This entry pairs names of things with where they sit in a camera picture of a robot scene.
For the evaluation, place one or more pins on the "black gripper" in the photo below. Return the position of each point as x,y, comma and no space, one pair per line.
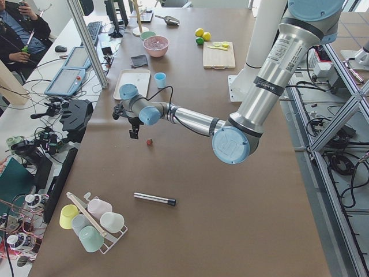
134,122

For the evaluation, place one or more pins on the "steel muddler with black tip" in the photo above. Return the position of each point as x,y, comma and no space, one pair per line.
171,202

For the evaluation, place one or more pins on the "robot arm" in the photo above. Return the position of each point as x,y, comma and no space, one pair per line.
303,25

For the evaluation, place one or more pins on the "light blue plastic cup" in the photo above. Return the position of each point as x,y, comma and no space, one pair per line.
160,80

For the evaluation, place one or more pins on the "pink cup in rack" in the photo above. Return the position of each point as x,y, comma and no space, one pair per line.
97,207

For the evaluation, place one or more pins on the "white cup in rack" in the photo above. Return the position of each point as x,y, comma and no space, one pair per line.
112,222

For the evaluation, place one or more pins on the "pile of clear ice cubes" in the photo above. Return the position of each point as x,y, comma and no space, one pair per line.
156,43

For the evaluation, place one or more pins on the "yellow cup in rack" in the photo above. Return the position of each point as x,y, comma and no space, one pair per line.
68,212

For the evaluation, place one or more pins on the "wooden cup stand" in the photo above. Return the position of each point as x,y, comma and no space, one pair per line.
137,31

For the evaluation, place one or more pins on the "grey cup in rack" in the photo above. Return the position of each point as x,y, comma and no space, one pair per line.
78,223

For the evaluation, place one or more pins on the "green cup in rack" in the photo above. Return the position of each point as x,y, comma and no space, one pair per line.
91,239

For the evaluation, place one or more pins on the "steel ice scoop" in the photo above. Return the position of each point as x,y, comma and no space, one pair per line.
169,20

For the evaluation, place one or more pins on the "beige rabbit tray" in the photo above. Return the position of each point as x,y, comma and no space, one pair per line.
139,77

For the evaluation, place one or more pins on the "black angular device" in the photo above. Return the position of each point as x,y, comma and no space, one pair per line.
76,114

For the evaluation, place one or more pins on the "grey folded cloth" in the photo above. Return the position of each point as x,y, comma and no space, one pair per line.
139,61

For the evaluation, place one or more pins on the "blue teach pendant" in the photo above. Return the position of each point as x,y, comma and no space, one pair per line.
66,82
78,58

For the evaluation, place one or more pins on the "pink bowl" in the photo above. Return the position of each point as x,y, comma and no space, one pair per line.
157,53

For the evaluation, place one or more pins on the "black long bar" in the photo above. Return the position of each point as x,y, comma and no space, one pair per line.
57,185

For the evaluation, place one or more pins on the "green bowl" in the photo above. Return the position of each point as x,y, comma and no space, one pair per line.
147,34

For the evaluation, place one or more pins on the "black keyboard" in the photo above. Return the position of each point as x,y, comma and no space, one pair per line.
94,30

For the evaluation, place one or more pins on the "green lime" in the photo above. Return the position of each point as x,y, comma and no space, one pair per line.
199,40

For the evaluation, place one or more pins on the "wooden cutting board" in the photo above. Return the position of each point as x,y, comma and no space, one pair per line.
218,59

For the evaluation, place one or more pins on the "yellow plastic knife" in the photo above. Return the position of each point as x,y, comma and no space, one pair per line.
217,47

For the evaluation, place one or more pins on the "upper whole lemon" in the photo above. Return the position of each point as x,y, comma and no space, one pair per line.
199,32

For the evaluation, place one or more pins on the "whole lemon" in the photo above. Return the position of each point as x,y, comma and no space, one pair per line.
206,36
199,32

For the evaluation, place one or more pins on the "lower whole lemon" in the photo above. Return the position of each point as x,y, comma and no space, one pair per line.
206,36

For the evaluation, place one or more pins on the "upper lemon half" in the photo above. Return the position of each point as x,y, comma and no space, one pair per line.
224,44

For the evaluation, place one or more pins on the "seated person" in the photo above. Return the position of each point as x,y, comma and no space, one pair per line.
25,36

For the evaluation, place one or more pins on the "aluminium frame post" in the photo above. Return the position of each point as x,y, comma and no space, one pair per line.
78,19

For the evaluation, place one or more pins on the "white wire cup rack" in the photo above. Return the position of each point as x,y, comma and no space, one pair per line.
98,228

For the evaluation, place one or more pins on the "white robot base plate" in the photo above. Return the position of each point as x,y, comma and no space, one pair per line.
239,86

